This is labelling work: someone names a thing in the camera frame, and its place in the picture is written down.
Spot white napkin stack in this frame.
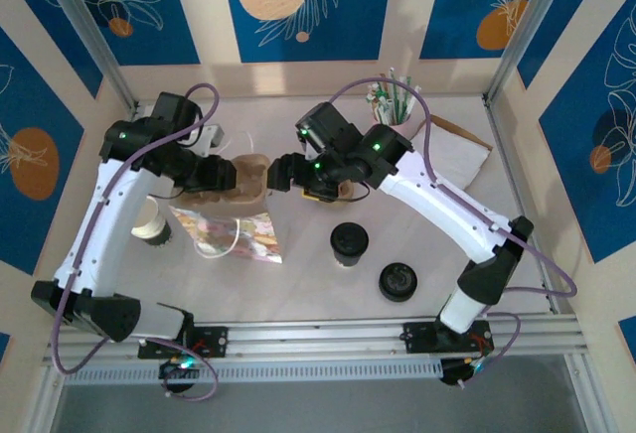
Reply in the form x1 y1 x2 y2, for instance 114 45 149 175
411 117 491 191

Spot black controller board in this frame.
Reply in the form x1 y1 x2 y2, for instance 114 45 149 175
158 357 203 382
439 357 486 388

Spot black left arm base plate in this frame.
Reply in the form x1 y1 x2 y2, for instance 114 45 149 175
137 326 230 360

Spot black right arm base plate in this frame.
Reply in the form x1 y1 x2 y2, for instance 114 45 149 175
402 321 494 355

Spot grey slotted cable duct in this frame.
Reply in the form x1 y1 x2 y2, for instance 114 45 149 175
64 357 443 385

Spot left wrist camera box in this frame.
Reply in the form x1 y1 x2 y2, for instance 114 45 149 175
198 123 226 150

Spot aluminium mounting rail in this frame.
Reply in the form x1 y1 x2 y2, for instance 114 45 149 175
42 316 590 367

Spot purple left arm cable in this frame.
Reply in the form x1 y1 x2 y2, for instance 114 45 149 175
49 82 220 402

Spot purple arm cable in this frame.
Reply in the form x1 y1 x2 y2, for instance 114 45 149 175
327 77 577 389
49 82 220 402

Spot black plastic cup lid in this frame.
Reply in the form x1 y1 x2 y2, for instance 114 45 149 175
378 262 420 304

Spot aluminium frame post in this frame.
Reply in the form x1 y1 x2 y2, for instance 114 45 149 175
482 0 612 106
34 0 140 112

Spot animal print paper gift bag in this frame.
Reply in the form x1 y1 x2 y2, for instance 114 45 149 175
166 129 285 266

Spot white napkins on tray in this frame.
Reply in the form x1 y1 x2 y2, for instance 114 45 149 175
419 113 495 191

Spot lidded black paper coffee cup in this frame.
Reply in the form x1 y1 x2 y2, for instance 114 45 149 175
329 222 372 269

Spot aluminium table side rail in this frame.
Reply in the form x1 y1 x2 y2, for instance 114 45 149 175
482 98 562 315

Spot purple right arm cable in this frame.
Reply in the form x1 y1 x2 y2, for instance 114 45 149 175
327 77 577 389

